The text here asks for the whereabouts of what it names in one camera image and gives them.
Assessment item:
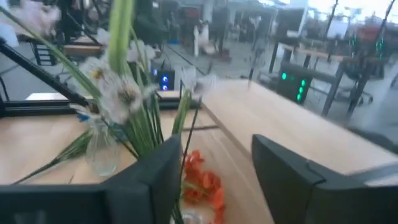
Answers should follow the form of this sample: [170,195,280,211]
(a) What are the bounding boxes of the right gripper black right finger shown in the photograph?
[251,133,398,224]

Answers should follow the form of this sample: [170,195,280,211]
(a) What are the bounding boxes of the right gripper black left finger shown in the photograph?
[0,134,183,224]

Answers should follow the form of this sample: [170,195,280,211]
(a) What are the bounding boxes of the curvy clear glass vase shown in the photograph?
[85,119,121,177]

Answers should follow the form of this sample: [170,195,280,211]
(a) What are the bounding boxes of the ribbed clear glass vase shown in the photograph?
[180,210,206,224]

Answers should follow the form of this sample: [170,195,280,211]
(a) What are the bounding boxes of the orange artificial flower bunch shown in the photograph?
[182,150,226,224]

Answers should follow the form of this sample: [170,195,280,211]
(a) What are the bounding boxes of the white artificial flower bunch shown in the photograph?
[0,0,218,224]

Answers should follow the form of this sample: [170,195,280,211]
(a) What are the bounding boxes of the black box with green lights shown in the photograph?
[277,61,314,104]

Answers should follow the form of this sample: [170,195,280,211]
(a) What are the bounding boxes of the wooden table with black legs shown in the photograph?
[269,40,383,118]

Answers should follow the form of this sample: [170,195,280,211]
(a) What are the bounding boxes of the black computer with blue lights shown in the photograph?
[150,67,175,91]

